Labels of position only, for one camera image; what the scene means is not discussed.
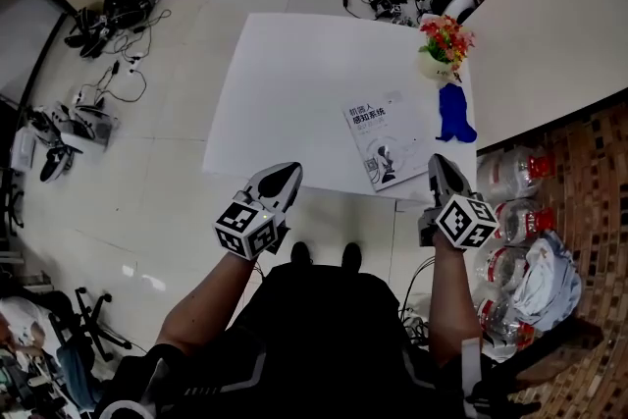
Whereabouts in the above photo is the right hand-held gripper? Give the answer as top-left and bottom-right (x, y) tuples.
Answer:
(419, 154), (499, 252)

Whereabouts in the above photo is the pale blue cloth bundle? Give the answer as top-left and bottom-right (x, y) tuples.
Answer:
(511, 232), (584, 334)

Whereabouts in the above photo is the black floor cable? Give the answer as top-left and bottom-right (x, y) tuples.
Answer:
(75, 59), (148, 105)
(112, 8), (173, 60)

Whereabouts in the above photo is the white box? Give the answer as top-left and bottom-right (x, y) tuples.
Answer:
(9, 128), (39, 174)

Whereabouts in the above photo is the black cable bundle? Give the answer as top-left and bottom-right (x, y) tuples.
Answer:
(398, 255), (437, 345)

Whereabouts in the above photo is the clear plastic bin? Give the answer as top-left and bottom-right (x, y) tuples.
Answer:
(60, 104), (122, 152)

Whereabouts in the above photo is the clear plastic bottle red cap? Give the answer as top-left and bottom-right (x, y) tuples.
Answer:
(490, 199), (559, 247)
(477, 145), (556, 203)
(474, 296), (537, 352)
(474, 246), (532, 294)

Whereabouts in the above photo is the person's right forearm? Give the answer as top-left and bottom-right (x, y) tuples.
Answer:
(428, 235), (485, 369)

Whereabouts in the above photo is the person's right black shoe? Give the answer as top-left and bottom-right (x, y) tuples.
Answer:
(340, 241), (364, 272)

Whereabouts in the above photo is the white harness strap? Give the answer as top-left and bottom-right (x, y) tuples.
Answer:
(460, 337), (483, 401)

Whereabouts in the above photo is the black office chair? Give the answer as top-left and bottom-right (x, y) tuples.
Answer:
(47, 286), (134, 363)
(0, 169), (26, 237)

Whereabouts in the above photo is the large white leaning board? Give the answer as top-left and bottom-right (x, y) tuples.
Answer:
(460, 0), (628, 152)

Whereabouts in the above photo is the artificial flowers white pot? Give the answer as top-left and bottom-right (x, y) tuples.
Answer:
(416, 13), (476, 88)

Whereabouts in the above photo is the person's black shoe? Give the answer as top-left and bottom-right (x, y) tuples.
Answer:
(340, 241), (364, 272)
(289, 240), (314, 267)

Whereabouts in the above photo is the black white headset gear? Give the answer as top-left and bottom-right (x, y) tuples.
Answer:
(63, 7), (118, 60)

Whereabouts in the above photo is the white round helmet device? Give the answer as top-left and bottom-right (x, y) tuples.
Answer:
(438, 0), (481, 26)

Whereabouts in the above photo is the person's left black shoe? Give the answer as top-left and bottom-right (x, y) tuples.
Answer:
(289, 240), (314, 267)

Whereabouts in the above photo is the dark brown flat box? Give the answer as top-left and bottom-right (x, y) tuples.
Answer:
(490, 317), (604, 387)

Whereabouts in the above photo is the black backpack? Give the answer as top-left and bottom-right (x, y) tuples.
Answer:
(101, 0), (159, 31)

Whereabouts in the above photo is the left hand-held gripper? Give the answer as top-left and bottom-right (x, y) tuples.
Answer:
(213, 161), (304, 261)

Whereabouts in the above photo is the person's black clothing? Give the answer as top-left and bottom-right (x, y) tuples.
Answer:
(95, 262), (492, 419)

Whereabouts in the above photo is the person's left forearm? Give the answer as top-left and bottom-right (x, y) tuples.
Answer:
(155, 252), (259, 357)

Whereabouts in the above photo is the white paperback book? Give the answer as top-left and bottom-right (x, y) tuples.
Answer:
(341, 89), (434, 193)

